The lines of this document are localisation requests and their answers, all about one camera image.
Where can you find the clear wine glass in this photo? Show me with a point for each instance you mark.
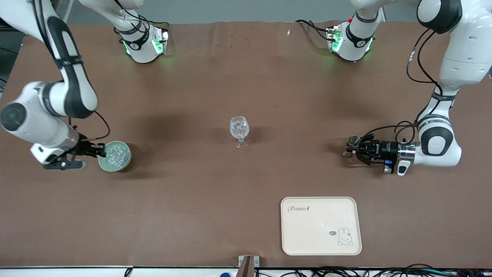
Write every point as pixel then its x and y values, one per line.
pixel 239 129

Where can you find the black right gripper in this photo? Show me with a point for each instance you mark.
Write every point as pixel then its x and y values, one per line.
pixel 84 147

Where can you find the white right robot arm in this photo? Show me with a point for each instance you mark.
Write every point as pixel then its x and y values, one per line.
pixel 77 96

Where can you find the metal jigger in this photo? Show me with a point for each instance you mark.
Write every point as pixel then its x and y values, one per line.
pixel 346 153

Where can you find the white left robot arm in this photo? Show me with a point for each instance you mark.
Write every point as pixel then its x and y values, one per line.
pixel 461 65

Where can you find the clear ice cubes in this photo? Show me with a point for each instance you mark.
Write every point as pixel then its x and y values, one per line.
pixel 117 156

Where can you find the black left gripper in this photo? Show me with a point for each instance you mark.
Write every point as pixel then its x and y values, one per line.
pixel 383 149

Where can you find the metal bracket with brown post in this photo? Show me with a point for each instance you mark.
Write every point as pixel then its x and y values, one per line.
pixel 246 265

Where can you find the brown table cover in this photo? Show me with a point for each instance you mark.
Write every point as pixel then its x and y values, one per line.
pixel 192 211

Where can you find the cream rabbit print tray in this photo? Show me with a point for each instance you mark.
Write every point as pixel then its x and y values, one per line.
pixel 315 231

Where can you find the green ceramic bowl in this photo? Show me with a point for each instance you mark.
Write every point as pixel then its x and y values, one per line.
pixel 115 169

